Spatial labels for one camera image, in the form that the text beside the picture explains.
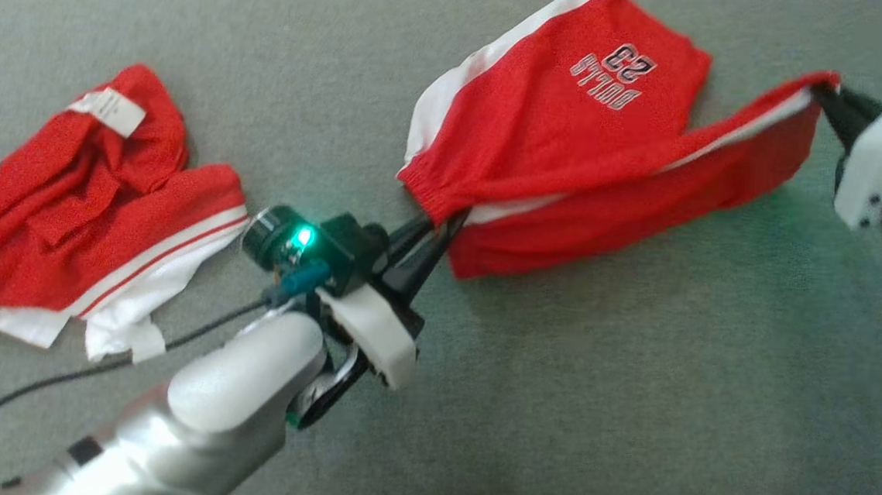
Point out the red basketball jersey white sleeves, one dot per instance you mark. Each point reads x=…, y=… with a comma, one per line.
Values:
x=79, y=207

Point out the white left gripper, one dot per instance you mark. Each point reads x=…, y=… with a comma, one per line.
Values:
x=373, y=336

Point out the red shorts with white stripe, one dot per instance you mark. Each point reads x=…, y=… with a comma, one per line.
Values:
x=572, y=148

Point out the large grey sofa seat cushion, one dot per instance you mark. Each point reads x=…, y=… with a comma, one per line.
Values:
x=593, y=406

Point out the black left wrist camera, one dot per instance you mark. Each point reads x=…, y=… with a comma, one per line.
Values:
x=351, y=253

